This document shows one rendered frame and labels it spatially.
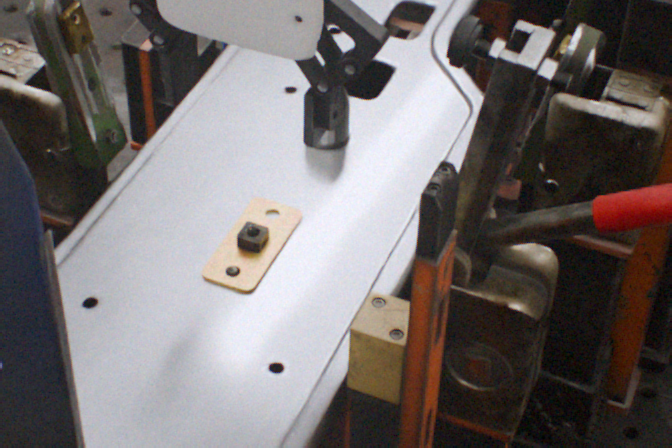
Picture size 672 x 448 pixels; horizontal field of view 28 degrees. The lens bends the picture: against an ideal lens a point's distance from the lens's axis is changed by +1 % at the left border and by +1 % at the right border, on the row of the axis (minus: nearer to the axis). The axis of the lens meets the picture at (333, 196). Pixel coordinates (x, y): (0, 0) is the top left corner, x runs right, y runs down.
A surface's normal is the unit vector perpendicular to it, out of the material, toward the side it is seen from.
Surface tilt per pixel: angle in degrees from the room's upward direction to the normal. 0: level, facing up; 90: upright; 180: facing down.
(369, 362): 90
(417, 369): 90
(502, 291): 0
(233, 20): 96
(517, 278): 0
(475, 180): 90
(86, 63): 78
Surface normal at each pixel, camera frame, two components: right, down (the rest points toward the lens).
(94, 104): 0.90, 0.12
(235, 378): 0.03, -0.74
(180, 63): 0.92, 0.29
